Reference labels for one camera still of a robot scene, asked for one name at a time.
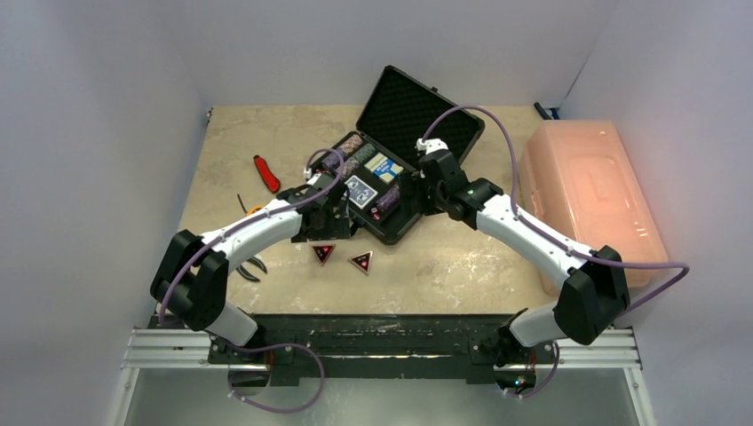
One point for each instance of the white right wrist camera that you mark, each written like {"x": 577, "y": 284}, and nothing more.
{"x": 426, "y": 146}

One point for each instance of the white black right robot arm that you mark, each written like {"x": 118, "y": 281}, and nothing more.
{"x": 593, "y": 291}

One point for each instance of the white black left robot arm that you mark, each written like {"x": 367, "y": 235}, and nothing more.
{"x": 191, "y": 280}

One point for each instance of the grey purple poker chip stack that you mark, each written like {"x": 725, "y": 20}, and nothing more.
{"x": 388, "y": 200}

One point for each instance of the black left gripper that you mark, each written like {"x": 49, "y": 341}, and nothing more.
{"x": 336, "y": 229}

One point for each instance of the blue boxed card deck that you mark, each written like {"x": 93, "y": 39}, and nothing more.
{"x": 384, "y": 168}

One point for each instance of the black poker set case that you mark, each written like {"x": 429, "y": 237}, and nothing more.
{"x": 398, "y": 112}

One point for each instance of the green poker chip stack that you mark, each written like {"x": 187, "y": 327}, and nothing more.
{"x": 364, "y": 153}

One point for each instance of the yellow tape measure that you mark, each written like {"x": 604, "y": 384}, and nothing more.
{"x": 247, "y": 210}

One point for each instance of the triangular dealer button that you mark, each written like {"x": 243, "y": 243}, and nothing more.
{"x": 362, "y": 262}
{"x": 323, "y": 252}

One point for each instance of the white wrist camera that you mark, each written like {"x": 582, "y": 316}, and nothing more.
{"x": 311, "y": 175}
{"x": 426, "y": 146}

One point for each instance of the blue backed playing card deck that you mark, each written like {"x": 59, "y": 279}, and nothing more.
{"x": 360, "y": 194}

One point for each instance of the blue orange poker chip stack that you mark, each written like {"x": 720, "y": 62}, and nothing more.
{"x": 351, "y": 165}

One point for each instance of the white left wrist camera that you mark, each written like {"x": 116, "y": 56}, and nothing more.
{"x": 311, "y": 175}

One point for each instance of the blue object behind bin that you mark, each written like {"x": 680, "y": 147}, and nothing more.
{"x": 547, "y": 113}

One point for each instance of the translucent pink storage bin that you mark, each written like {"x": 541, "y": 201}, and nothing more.
{"x": 575, "y": 176}

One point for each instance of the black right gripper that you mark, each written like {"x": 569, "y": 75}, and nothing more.
{"x": 428, "y": 192}

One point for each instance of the black aluminium mounting rail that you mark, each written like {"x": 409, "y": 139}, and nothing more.
{"x": 444, "y": 347}

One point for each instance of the orange purple poker chip stack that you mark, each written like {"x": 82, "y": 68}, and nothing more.
{"x": 350, "y": 145}

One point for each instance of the red black utility knife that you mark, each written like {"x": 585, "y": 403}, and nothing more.
{"x": 269, "y": 179}

